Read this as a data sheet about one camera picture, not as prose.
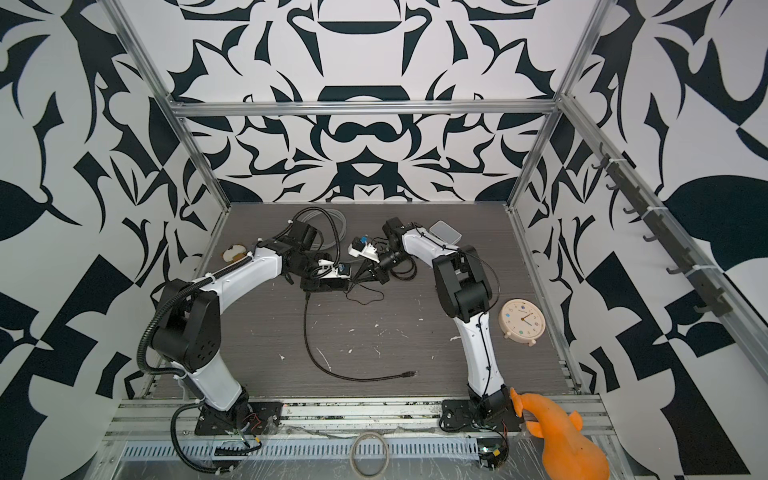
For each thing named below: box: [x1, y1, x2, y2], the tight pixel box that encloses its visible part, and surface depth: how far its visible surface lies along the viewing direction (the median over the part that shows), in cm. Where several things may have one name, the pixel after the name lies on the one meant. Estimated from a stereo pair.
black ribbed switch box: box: [300, 277, 350, 292], surface depth 82 cm
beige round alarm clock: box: [498, 298, 547, 347], surface depth 89 cm
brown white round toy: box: [222, 244, 247, 263], surface depth 104 cm
